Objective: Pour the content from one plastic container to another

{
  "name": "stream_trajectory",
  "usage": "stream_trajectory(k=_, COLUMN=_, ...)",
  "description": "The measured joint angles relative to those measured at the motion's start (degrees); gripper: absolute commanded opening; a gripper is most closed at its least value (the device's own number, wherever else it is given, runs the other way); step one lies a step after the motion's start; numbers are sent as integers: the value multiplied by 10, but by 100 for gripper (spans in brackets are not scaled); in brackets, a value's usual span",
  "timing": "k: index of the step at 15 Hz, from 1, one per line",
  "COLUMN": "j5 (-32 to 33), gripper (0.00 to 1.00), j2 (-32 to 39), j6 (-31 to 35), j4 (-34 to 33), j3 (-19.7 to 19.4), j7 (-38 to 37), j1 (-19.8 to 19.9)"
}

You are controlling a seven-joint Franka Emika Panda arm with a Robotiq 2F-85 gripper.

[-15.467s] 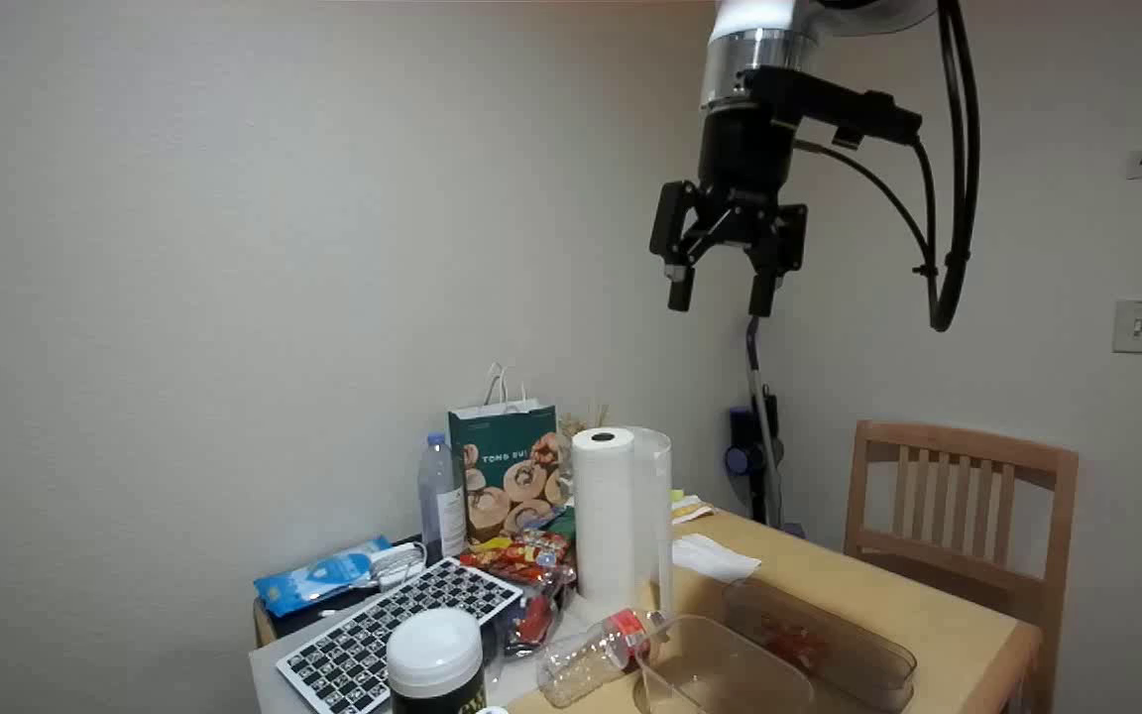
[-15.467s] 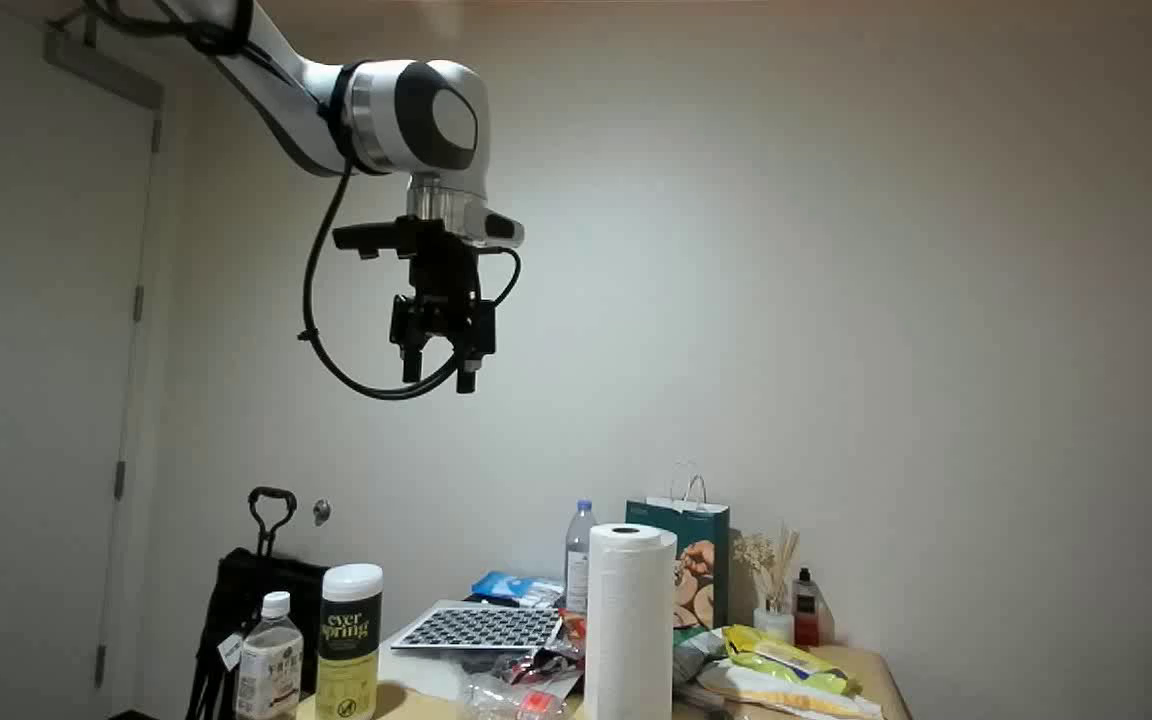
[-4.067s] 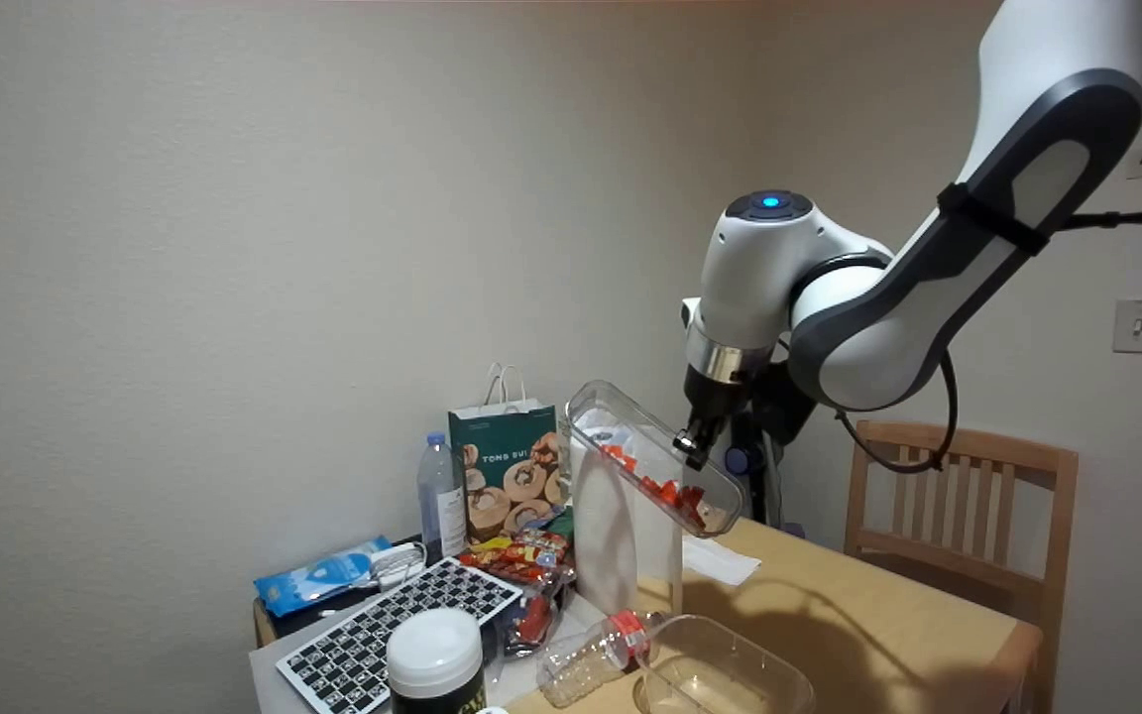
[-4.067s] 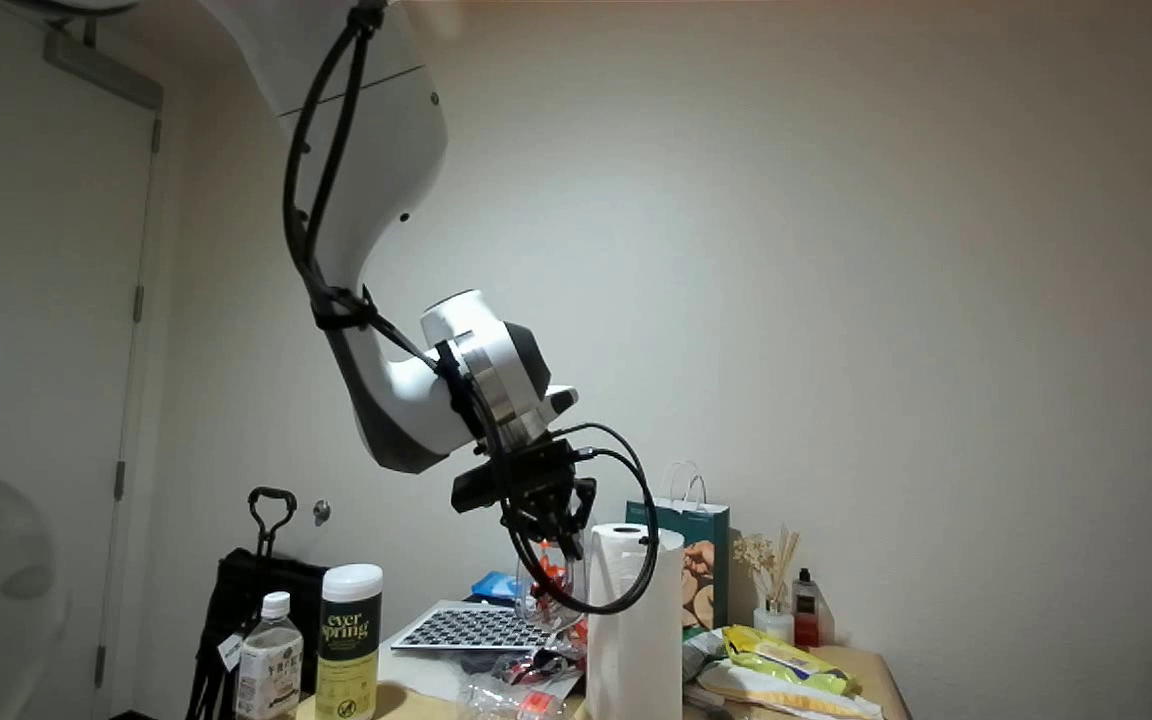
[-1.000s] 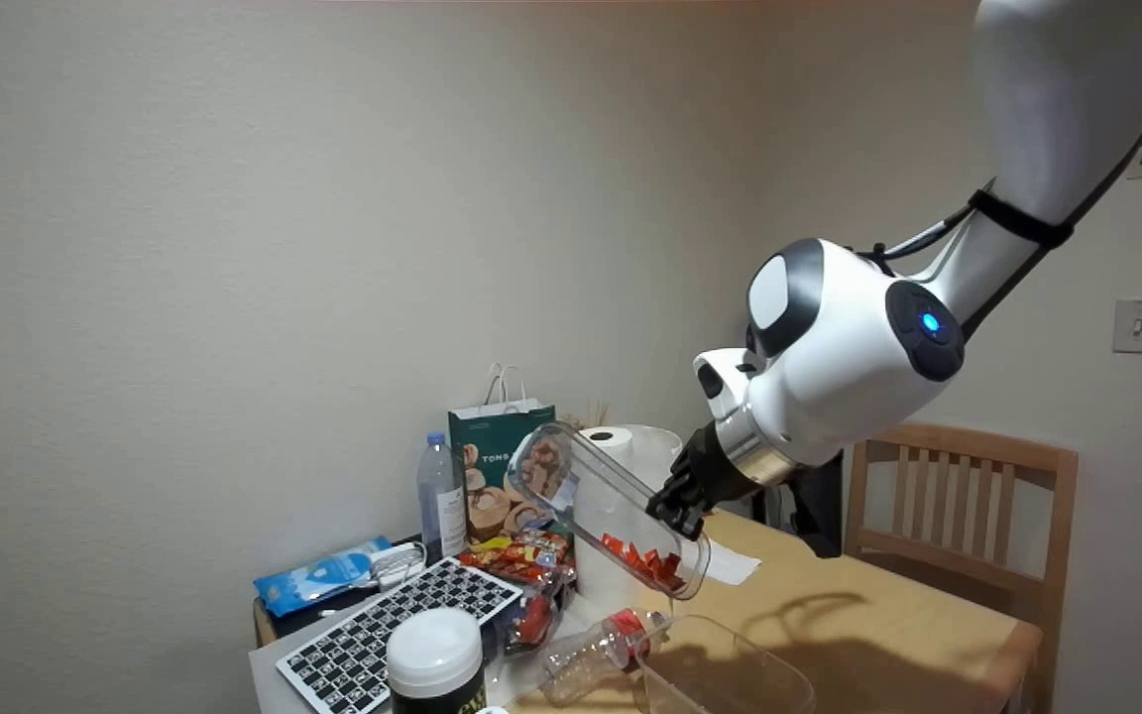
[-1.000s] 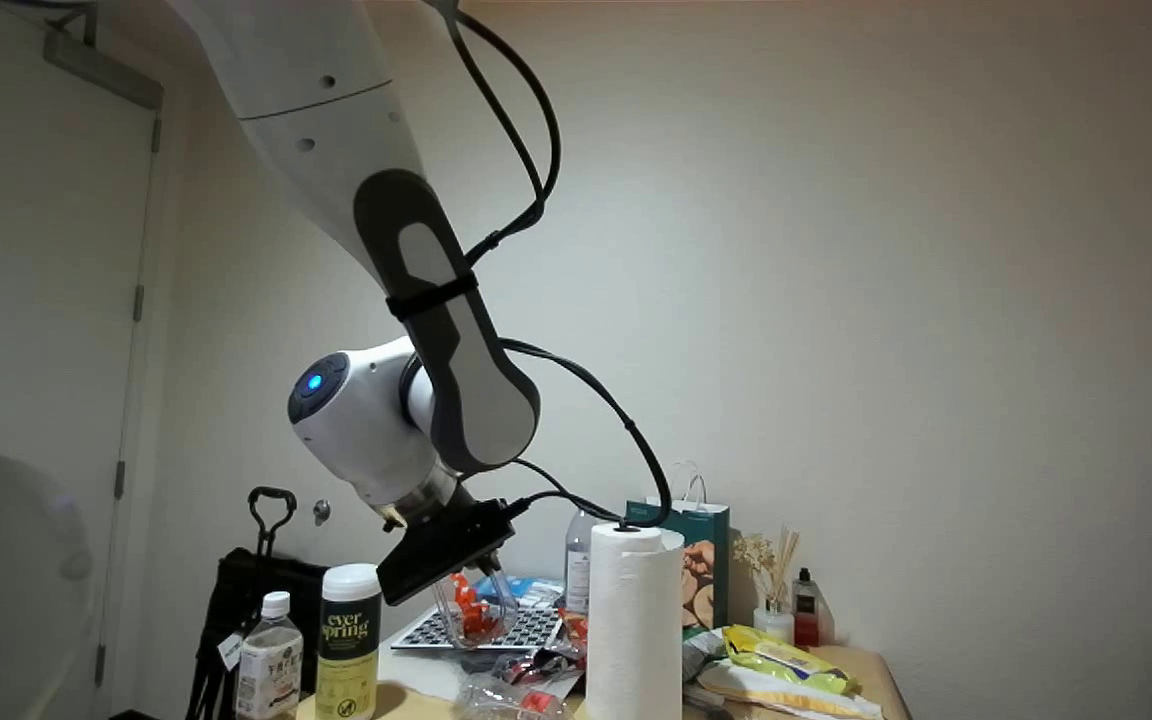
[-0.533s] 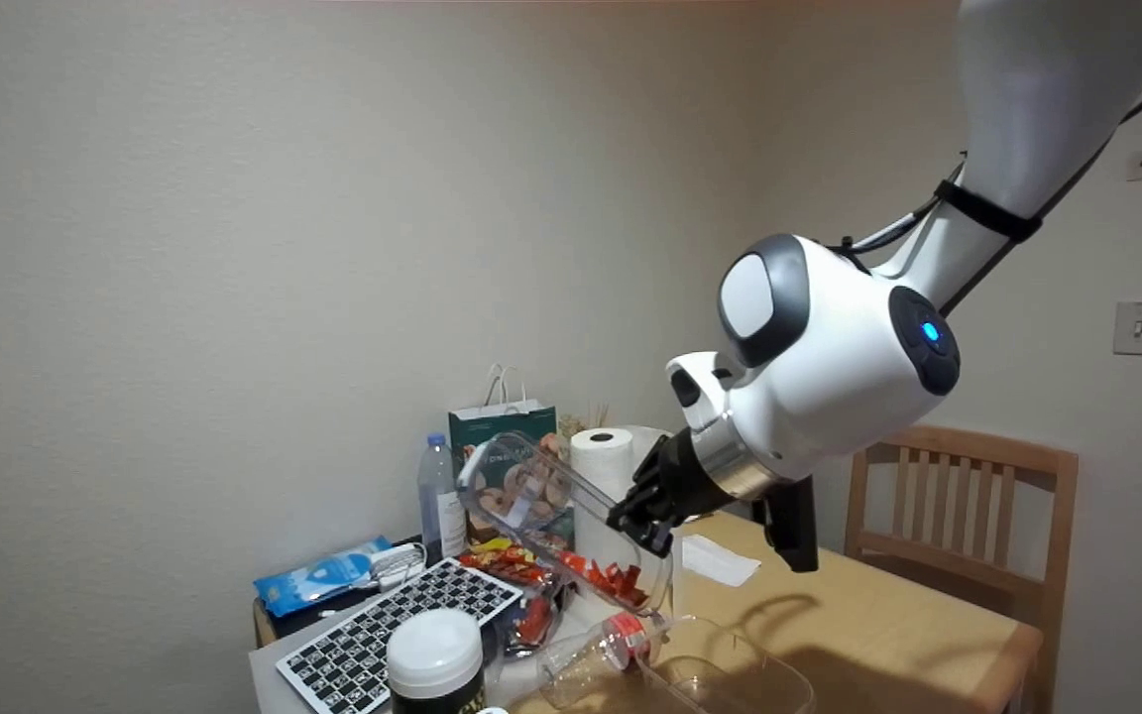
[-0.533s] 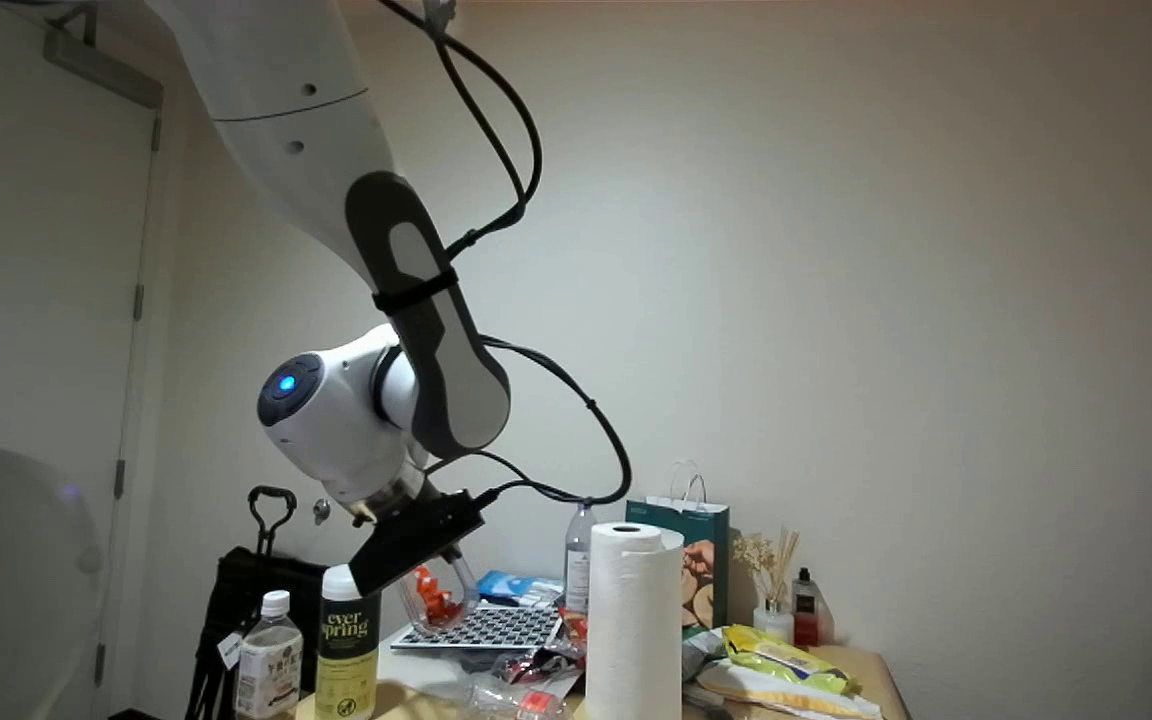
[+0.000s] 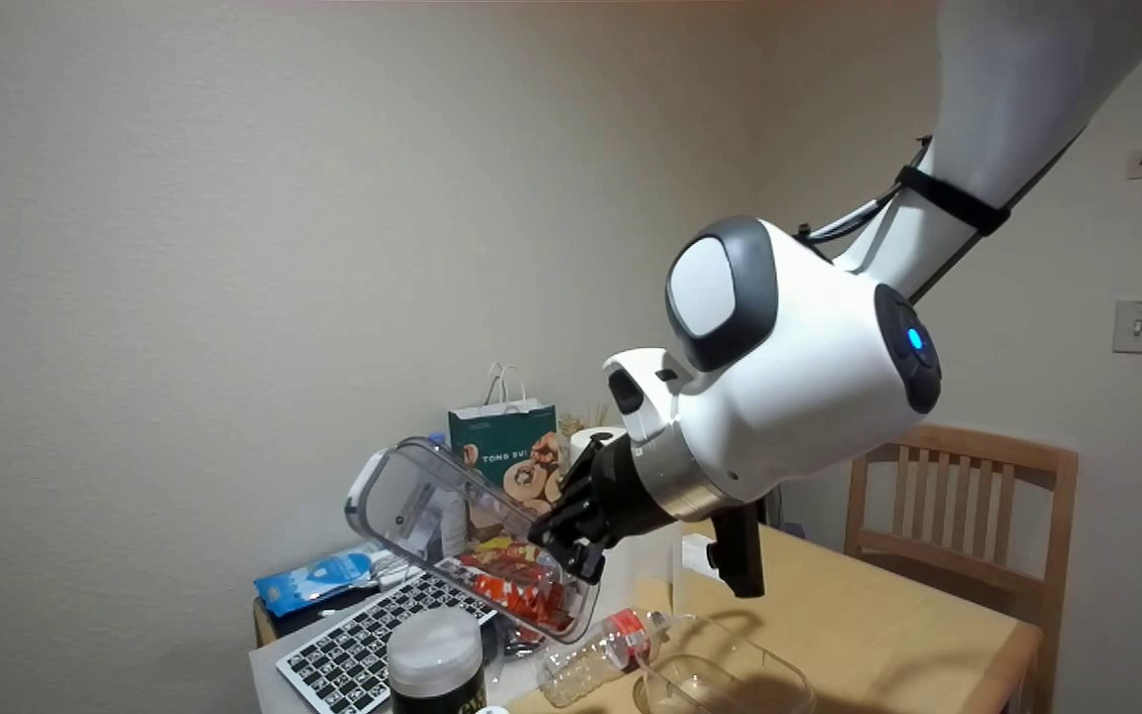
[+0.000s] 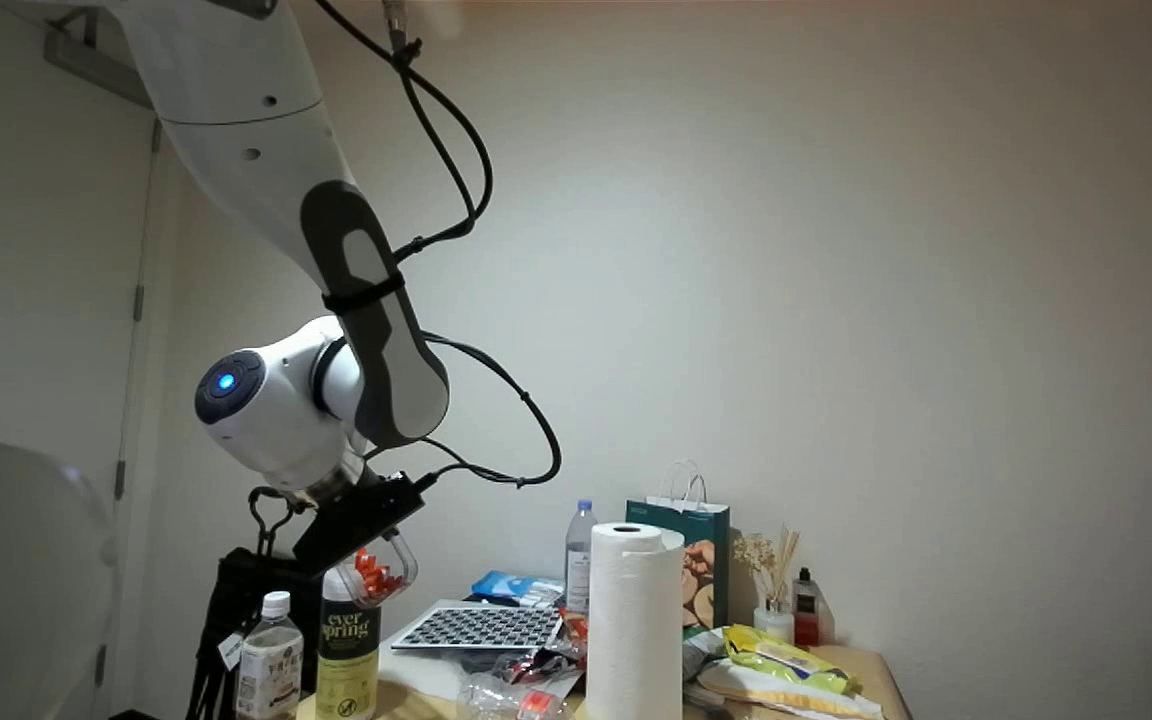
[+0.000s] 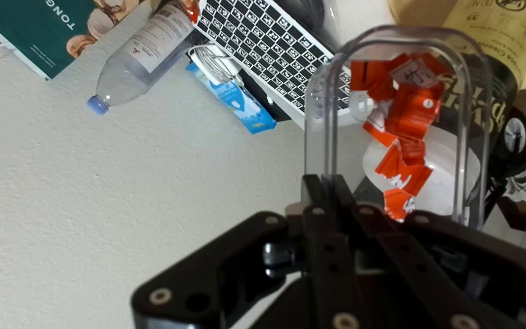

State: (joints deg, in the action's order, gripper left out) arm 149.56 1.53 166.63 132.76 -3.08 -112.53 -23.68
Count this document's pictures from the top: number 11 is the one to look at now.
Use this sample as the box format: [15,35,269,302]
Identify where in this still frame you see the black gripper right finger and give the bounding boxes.
[322,173,526,329]

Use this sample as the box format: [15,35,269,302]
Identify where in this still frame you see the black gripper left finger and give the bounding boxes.
[130,174,364,329]

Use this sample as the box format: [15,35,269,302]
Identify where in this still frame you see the red white sachets heap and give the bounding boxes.
[349,52,457,224]

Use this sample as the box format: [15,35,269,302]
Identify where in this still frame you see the clear rectangular plastic container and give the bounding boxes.
[303,24,495,233]

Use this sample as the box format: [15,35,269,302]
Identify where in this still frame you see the blue tissue pack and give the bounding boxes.
[185,45,280,138]

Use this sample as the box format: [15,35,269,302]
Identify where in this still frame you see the black-keyed white keyboard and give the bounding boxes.
[192,0,364,132]

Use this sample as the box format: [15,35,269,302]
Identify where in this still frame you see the blue-capped clear water bottle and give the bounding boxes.
[86,0,199,118]

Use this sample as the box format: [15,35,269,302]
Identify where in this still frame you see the colourful cereal box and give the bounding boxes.
[0,0,156,83]

